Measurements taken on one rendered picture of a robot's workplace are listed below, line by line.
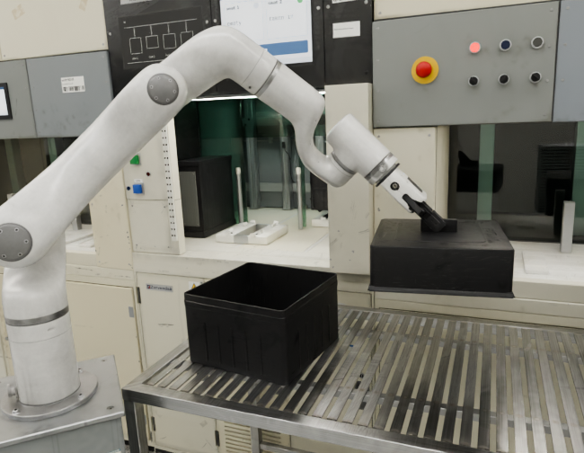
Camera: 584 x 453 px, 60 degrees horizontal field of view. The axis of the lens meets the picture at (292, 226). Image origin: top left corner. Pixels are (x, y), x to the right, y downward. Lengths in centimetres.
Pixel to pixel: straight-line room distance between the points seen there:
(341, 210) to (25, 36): 130
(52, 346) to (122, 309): 88
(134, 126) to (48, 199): 21
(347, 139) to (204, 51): 36
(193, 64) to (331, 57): 50
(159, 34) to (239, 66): 69
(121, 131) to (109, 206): 90
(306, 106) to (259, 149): 147
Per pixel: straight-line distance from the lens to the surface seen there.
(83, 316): 215
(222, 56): 106
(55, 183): 105
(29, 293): 112
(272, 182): 254
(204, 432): 204
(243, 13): 159
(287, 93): 108
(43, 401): 119
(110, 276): 199
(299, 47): 150
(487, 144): 185
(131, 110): 100
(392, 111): 141
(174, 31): 170
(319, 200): 205
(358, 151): 114
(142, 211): 183
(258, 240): 183
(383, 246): 107
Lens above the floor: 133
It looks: 13 degrees down
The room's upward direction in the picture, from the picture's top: 2 degrees counter-clockwise
